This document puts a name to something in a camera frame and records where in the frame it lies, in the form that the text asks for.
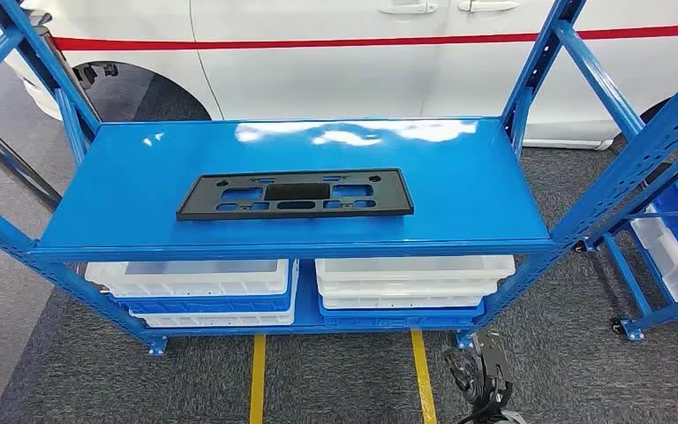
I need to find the black plastic panel part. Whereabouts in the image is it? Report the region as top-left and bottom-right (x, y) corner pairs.
(176, 168), (415, 223)

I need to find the blue metal shelf rack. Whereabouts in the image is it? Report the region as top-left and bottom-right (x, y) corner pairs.
(0, 0), (678, 358)

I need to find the blue plastic crate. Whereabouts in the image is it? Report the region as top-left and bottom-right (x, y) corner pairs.
(318, 292), (486, 329)
(110, 291), (293, 314)

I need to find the white car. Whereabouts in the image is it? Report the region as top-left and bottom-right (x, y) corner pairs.
(0, 0), (678, 152)

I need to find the red barrier belt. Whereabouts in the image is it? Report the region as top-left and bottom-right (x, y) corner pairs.
(52, 23), (678, 53)

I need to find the orange floor tape outline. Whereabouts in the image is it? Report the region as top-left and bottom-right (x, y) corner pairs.
(249, 329), (439, 424)

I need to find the blue wheeled metal rack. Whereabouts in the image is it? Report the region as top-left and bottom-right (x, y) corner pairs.
(572, 128), (678, 342)

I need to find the white plastic bin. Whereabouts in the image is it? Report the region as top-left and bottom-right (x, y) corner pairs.
(629, 203), (678, 304)

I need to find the white car door handle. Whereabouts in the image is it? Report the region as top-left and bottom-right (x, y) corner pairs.
(376, 1), (439, 16)
(457, 0), (522, 13)

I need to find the chrome stanchion post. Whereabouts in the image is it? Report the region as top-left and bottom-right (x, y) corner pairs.
(0, 103), (63, 212)
(23, 8), (103, 127)

